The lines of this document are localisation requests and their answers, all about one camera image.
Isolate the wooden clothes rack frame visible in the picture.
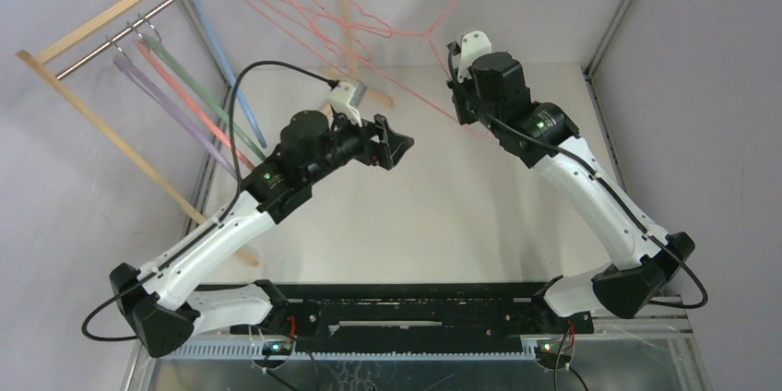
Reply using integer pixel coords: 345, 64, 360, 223
1, 0, 385, 272

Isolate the aluminium frame post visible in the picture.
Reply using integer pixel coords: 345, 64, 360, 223
583, 0, 635, 81
176, 0, 230, 89

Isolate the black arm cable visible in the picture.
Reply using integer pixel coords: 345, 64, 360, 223
80, 60, 340, 342
445, 41, 710, 311

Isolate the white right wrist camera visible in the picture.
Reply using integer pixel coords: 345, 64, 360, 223
456, 30, 492, 83

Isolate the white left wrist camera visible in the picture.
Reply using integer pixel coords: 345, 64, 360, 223
328, 81, 366, 126

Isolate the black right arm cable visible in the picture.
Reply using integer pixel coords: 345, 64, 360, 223
445, 41, 710, 311

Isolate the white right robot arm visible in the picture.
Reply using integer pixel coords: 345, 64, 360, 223
447, 52, 708, 332

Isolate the pink curved plastic hanger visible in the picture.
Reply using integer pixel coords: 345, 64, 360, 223
126, 34, 234, 172

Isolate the right aluminium frame post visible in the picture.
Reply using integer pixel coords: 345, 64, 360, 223
583, 0, 635, 81

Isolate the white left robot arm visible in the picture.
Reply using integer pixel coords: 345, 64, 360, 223
110, 111, 414, 358

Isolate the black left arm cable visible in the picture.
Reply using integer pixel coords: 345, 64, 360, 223
80, 60, 340, 342

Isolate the green plastic hanger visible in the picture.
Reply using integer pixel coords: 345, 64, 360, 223
136, 34, 229, 147

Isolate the blue plastic hanger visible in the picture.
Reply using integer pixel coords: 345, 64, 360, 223
185, 0, 268, 149

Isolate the purple plastic hanger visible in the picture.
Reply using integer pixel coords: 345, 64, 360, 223
113, 46, 236, 178

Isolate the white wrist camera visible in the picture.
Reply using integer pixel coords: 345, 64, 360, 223
456, 30, 492, 83
328, 81, 366, 126

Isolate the left aluminium frame post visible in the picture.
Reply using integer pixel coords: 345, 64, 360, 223
176, 0, 230, 89

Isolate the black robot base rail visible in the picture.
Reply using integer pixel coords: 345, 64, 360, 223
185, 281, 612, 358

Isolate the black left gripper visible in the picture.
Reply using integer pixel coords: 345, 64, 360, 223
304, 107, 412, 185

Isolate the metal rack hanging rod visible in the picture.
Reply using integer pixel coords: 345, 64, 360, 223
38, 0, 181, 81

